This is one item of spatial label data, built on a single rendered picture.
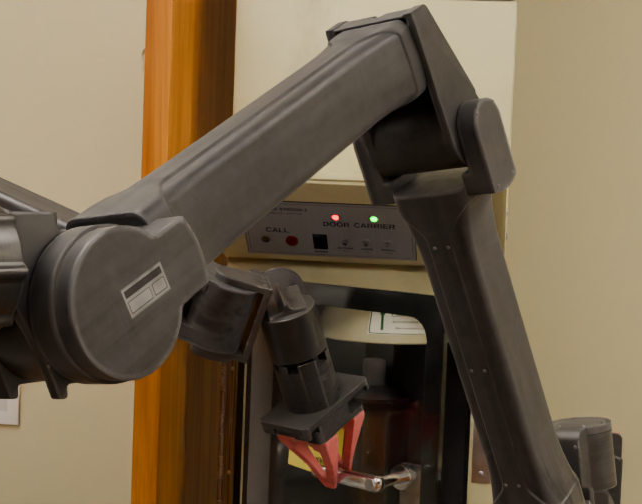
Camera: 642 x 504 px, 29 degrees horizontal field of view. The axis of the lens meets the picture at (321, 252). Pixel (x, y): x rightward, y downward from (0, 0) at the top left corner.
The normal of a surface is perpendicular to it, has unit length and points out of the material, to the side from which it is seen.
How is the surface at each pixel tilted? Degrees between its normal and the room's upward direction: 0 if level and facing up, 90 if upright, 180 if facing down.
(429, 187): 27
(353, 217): 135
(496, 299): 84
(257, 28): 90
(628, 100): 90
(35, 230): 83
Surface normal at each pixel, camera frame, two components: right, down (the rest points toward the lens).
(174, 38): 0.99, 0.04
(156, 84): -0.15, 0.04
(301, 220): -0.14, 0.74
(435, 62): 0.80, -0.07
